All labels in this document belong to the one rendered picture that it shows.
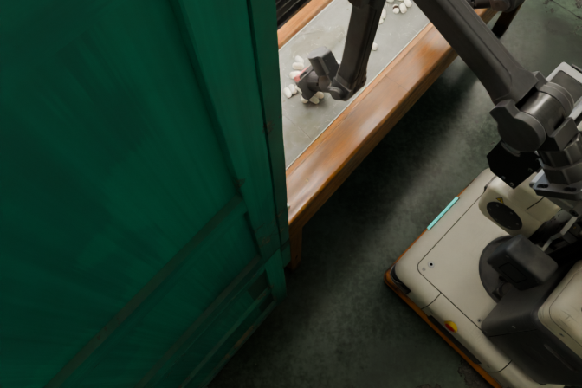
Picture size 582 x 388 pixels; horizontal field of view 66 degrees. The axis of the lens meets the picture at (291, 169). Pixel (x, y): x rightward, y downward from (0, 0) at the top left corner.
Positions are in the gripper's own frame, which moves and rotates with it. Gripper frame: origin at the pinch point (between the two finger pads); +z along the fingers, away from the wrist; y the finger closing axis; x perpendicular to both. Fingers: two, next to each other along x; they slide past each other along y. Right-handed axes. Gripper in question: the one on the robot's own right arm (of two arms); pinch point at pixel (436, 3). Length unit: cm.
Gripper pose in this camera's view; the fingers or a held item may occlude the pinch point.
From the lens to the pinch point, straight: 151.8
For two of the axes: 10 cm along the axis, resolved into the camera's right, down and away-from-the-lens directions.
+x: 5.0, 6.9, 5.2
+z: -5.7, -2.0, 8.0
